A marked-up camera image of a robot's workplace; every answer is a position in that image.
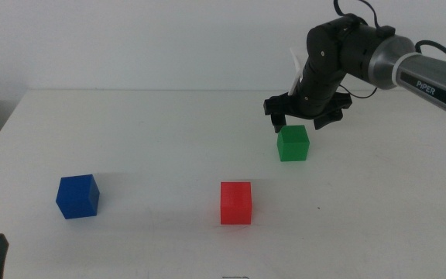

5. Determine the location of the blue cube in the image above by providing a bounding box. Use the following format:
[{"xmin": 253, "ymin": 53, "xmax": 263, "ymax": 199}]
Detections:
[{"xmin": 55, "ymin": 174, "xmax": 101, "ymax": 220}]

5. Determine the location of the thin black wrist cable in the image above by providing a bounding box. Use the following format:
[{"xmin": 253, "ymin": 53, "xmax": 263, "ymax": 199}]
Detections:
[{"xmin": 338, "ymin": 82, "xmax": 379, "ymax": 100}]

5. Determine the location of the green cube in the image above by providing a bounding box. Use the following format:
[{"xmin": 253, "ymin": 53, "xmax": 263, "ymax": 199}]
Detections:
[{"xmin": 276, "ymin": 124, "xmax": 310, "ymax": 163}]

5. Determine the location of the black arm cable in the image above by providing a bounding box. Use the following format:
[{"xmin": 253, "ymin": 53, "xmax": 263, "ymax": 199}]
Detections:
[
  {"xmin": 332, "ymin": 0, "xmax": 381, "ymax": 29},
  {"xmin": 415, "ymin": 39, "xmax": 446, "ymax": 67}
]

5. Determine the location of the red cube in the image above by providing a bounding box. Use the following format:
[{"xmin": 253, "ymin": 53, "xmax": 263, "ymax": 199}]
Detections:
[{"xmin": 219, "ymin": 181, "xmax": 252, "ymax": 226}]

